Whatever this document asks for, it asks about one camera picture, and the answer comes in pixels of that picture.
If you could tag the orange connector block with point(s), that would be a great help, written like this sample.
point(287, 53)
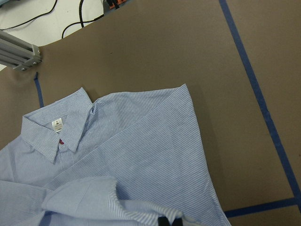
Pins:
point(115, 3)

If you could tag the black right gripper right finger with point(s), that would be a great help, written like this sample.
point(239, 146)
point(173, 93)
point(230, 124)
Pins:
point(177, 222)

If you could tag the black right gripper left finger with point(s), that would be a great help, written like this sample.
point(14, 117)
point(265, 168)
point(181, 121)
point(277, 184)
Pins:
point(163, 221)

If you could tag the blue striped button-up shirt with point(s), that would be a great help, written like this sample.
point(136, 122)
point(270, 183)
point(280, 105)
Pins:
point(123, 160)

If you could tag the aluminium frame post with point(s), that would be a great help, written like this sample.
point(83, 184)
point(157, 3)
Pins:
point(18, 54)

